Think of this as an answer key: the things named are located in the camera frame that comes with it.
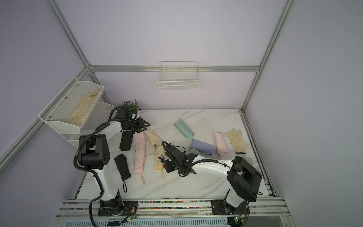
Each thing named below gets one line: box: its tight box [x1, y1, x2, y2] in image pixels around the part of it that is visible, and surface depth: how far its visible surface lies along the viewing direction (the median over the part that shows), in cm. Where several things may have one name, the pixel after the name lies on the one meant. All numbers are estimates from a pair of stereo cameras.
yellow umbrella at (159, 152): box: [154, 145, 165, 179], surface depth 90 cm
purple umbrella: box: [190, 138, 217, 156], surface depth 100 cm
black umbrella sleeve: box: [119, 130, 133, 151], surface depth 102 cm
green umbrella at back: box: [172, 118, 194, 139], surface depth 109 cm
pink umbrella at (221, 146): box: [212, 130, 229, 160], surface depth 98 cm
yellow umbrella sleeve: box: [145, 129, 163, 147], surface depth 101 cm
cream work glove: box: [224, 128, 248, 155], surface depth 103 cm
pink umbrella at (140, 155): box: [134, 148, 147, 185], surface depth 90 cm
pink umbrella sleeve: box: [132, 131, 147, 159], surface depth 98 cm
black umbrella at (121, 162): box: [114, 154, 132, 193], surface depth 87 cm
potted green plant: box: [117, 99, 140, 119], surface depth 98 cm
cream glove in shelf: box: [66, 90, 101, 127], surface depth 80 cm
